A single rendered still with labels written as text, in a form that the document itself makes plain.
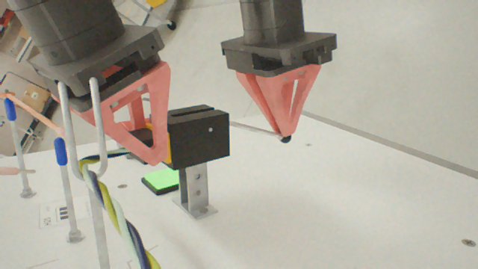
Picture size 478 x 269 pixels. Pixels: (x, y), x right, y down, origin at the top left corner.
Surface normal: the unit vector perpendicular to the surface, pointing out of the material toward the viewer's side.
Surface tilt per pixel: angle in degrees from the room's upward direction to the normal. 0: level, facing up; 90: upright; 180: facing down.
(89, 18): 99
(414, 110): 0
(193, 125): 95
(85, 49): 88
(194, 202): 95
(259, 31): 51
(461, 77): 0
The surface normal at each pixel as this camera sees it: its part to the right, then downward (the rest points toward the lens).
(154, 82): 0.69, 0.51
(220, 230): -0.01, -0.95
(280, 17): 0.14, 0.37
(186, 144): 0.58, 0.25
